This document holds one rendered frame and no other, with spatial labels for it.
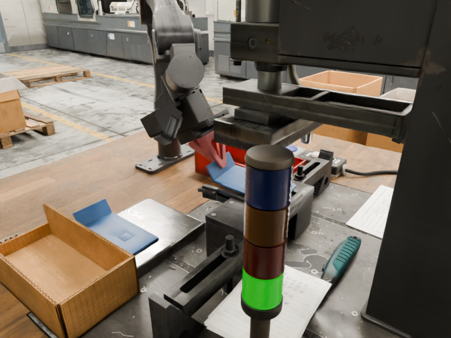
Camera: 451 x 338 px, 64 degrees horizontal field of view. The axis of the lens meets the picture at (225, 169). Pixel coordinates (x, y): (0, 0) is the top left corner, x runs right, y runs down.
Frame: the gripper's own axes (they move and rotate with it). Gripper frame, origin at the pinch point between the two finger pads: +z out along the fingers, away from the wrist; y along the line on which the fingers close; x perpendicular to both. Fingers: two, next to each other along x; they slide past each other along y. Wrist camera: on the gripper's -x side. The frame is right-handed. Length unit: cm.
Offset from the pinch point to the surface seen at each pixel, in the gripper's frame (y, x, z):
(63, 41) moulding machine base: -877, 499, -334
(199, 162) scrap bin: -18.6, 11.0, 0.7
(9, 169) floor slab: -291, 49, -37
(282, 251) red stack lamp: 30.2, -26.5, 2.5
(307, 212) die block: 10.2, 4.9, 15.2
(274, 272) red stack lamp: 29.2, -27.6, 3.9
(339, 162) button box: 5.0, 32.4, 16.3
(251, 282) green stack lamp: 27.1, -28.6, 4.2
